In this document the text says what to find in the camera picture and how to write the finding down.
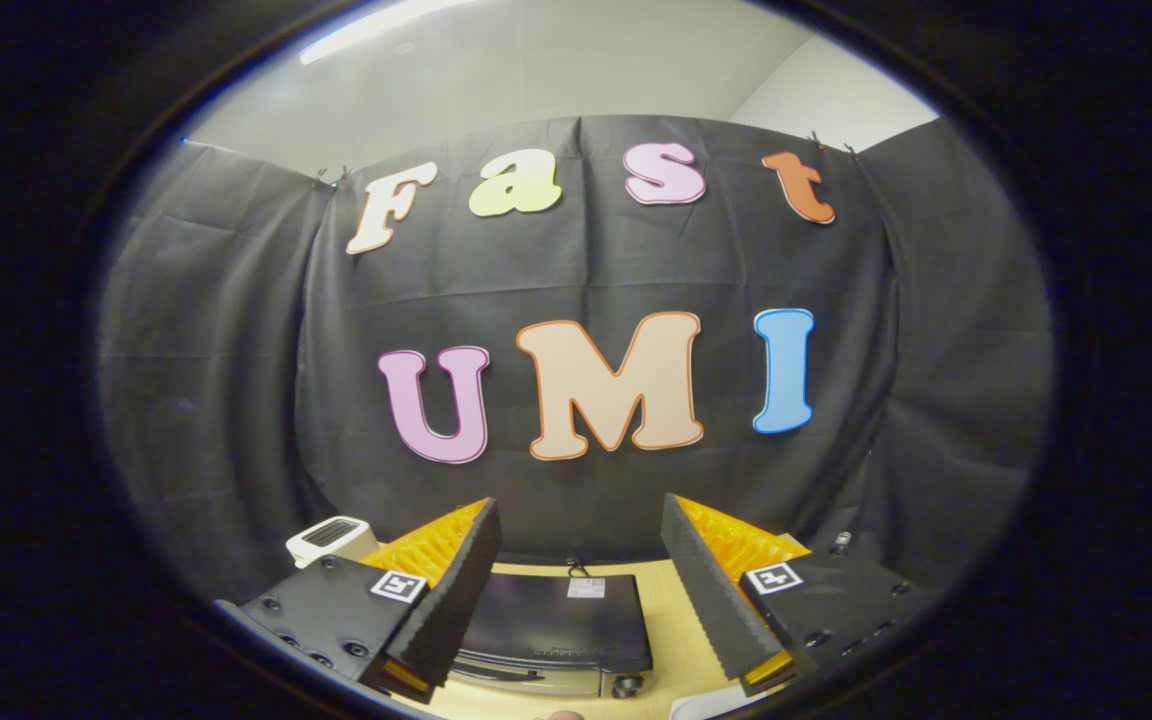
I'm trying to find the white plate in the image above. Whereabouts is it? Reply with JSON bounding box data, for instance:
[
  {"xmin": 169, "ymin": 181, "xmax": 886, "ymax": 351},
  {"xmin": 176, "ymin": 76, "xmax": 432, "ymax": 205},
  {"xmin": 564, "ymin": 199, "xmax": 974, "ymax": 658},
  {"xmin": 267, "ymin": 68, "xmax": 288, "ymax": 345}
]
[{"xmin": 669, "ymin": 690, "xmax": 742, "ymax": 720}]

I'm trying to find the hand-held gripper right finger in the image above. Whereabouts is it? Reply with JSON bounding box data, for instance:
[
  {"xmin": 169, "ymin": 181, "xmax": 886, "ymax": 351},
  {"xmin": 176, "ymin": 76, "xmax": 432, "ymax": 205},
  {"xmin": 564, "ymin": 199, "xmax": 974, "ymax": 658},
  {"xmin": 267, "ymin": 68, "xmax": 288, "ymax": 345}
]
[{"xmin": 660, "ymin": 493, "xmax": 932, "ymax": 693}]

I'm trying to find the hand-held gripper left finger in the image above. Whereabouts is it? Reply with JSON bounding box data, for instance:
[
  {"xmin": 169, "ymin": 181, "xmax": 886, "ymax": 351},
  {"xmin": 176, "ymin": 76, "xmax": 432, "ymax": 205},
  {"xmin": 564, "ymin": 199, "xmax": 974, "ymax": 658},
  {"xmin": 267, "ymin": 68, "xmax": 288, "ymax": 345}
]
[{"xmin": 216, "ymin": 497, "xmax": 504, "ymax": 706}]

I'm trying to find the white bread toaster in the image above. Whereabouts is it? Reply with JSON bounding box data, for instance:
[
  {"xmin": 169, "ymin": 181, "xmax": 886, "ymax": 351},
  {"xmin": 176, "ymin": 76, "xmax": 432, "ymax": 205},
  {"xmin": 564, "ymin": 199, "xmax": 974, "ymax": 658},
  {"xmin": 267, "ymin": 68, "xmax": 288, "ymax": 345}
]
[{"xmin": 286, "ymin": 516, "xmax": 379, "ymax": 569}]

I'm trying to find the black backdrop cloth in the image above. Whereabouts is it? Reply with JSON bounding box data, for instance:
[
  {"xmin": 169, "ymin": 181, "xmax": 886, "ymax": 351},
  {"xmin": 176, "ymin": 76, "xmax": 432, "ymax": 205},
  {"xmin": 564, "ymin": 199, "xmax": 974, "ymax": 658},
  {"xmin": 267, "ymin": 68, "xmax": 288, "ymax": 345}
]
[{"xmin": 96, "ymin": 115, "xmax": 1057, "ymax": 606}]

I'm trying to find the black toaster oven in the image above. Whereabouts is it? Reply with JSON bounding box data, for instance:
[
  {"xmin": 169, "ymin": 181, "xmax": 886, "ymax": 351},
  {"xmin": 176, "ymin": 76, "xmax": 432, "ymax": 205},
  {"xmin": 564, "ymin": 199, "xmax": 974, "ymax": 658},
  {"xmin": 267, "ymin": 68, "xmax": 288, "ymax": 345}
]
[{"xmin": 449, "ymin": 572, "xmax": 655, "ymax": 701}]

